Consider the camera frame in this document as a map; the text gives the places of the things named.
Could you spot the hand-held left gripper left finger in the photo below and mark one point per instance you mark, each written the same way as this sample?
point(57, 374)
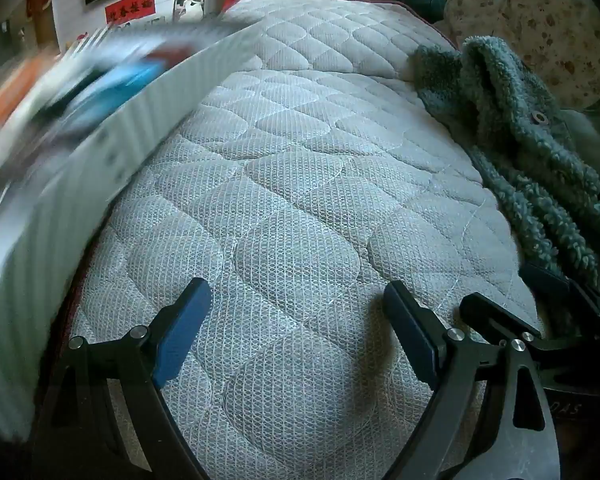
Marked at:
point(180, 332)

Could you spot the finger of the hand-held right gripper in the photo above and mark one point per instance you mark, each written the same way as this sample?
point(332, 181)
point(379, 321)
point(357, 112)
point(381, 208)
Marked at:
point(495, 317)
point(565, 287)

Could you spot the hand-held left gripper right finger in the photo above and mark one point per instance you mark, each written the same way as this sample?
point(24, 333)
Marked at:
point(414, 332)

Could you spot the striped rim white box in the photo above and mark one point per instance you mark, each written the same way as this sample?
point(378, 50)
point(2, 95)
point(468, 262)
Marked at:
point(130, 130)

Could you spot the green fleece jacket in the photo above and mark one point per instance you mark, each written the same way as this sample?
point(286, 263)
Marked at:
point(520, 160)

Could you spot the grey green cloth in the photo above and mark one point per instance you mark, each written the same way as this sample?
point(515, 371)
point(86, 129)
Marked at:
point(595, 130)

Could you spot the white quilted mattress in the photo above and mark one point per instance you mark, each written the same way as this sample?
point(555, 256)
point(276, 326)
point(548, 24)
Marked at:
point(305, 185)

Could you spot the teal packet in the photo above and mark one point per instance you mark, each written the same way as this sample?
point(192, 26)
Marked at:
point(115, 87)

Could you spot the orange packet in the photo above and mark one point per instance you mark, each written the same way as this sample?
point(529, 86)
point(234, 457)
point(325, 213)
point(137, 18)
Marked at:
point(10, 95)

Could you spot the large framed photo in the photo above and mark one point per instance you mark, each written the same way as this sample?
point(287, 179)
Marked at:
point(189, 5)

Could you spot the red wall banner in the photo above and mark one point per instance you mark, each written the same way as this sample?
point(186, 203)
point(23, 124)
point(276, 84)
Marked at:
point(130, 6)

